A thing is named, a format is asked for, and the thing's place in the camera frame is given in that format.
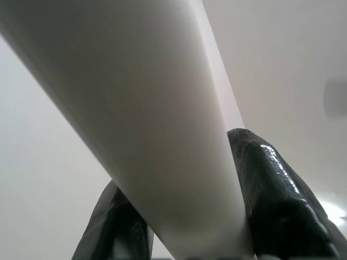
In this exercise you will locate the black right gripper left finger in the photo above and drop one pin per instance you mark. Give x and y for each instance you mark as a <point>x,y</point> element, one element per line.
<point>108,227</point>

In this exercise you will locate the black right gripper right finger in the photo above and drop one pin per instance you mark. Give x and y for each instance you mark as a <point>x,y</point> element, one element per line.
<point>282,205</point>

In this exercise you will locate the white plastic table leg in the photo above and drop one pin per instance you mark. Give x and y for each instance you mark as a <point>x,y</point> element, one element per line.
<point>122,94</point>

